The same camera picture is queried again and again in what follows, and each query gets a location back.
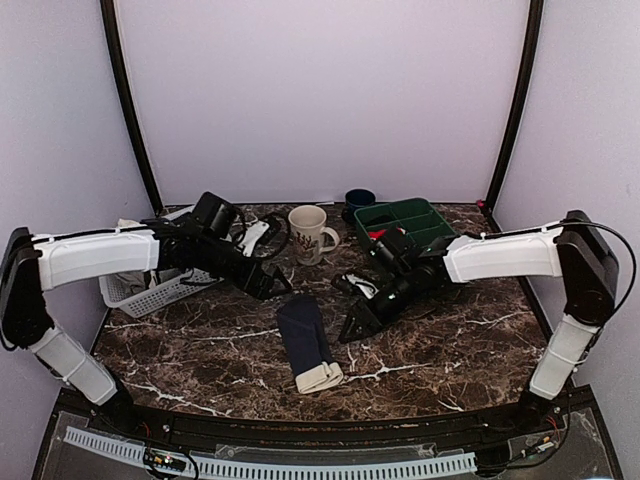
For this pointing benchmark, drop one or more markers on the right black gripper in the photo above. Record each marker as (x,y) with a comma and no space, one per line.
(359,311)

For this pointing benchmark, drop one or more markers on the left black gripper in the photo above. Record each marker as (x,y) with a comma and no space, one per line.
(247,284)

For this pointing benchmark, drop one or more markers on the navy underwear white waistband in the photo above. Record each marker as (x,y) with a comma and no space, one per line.
(300,324)

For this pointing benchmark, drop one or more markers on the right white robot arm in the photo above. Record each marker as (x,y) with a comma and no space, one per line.
(572,249)

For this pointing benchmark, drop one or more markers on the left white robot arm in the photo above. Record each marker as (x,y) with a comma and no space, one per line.
(33,265)

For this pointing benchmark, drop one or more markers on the cream floral mug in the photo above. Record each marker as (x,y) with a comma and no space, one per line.
(312,237)

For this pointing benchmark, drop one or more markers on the red rolled sock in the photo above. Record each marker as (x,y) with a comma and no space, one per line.
(374,235)

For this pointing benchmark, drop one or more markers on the green divided organizer tray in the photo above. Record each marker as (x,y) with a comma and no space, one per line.
(422,222)

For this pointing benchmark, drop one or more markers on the dark blue mug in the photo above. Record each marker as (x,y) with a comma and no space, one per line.
(356,199)

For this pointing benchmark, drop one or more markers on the white plastic laundry basket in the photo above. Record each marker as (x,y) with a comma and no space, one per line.
(184,284)

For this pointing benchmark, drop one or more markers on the grey garment in basket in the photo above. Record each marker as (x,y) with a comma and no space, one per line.
(136,281)

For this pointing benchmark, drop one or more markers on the cream cloth in basket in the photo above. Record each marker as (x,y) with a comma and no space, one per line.
(127,224)

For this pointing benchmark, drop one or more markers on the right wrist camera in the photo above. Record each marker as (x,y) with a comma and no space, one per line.
(395,252)

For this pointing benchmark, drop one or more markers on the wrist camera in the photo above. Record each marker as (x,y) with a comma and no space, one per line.
(214,215)
(395,252)

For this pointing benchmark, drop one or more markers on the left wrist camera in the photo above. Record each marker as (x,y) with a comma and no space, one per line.
(214,215)

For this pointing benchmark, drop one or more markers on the black front rail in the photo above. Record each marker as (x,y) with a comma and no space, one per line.
(190,429)

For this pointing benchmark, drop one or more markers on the white slotted cable duct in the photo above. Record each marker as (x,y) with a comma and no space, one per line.
(236,462)

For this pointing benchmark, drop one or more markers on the left black frame post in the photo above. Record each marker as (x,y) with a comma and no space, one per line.
(126,100)

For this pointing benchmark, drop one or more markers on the black frame post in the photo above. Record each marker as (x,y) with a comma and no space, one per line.
(126,100)
(521,89)

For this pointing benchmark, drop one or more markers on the right black frame post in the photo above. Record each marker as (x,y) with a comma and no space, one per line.
(521,89)

